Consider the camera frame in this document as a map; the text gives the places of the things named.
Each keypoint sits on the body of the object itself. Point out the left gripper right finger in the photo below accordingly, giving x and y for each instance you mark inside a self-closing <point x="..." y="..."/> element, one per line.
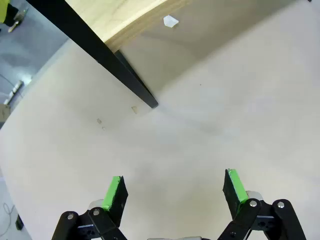
<point x="232" y="197"/>

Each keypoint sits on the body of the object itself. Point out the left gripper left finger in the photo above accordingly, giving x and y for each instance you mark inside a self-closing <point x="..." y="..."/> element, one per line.
<point x="117" y="200"/>

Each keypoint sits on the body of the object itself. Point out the cardboard box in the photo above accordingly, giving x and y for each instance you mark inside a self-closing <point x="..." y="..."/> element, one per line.
<point x="3" y="112"/>

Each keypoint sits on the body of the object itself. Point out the tiny pale table scrap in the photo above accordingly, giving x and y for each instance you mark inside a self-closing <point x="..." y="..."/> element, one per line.
<point x="134" y="109"/>

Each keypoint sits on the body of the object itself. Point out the white power strip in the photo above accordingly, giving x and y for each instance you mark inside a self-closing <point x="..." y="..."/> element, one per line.
<point x="15" y="88"/>

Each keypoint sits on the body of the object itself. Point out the two-tier wooden black-frame shelf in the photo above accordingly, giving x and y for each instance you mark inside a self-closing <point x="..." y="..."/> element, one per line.
<point x="100" y="50"/>

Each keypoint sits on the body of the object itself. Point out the small white plastic piece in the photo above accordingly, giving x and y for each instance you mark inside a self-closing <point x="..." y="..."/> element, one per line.
<point x="170" y="21"/>

